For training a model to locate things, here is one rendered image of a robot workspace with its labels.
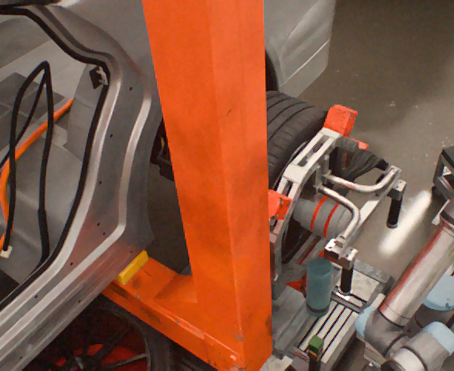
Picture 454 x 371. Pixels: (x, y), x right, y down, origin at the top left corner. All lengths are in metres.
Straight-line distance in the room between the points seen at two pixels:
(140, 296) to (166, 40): 1.18
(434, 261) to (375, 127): 2.38
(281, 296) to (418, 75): 2.09
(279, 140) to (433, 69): 2.53
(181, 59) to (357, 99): 2.86
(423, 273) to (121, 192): 0.97
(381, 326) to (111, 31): 1.00
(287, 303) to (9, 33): 1.66
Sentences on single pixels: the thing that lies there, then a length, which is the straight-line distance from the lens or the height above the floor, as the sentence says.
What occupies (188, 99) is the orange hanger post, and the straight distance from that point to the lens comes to 1.21.
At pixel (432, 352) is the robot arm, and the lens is 1.38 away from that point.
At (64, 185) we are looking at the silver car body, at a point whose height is 1.02.
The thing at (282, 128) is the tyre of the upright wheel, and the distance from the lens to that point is 1.90.
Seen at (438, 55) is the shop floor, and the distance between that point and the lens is 4.43.
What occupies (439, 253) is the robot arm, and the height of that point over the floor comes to 1.32.
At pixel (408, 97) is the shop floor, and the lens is 4.01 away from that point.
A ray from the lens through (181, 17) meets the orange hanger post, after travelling 1.10.
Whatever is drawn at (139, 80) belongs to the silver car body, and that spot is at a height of 1.37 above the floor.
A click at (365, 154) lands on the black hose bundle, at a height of 1.05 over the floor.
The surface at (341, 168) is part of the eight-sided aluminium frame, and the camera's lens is 2.27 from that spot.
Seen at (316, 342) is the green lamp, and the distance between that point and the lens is 2.03.
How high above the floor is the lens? 2.42
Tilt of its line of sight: 46 degrees down
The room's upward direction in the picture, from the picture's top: 5 degrees counter-clockwise
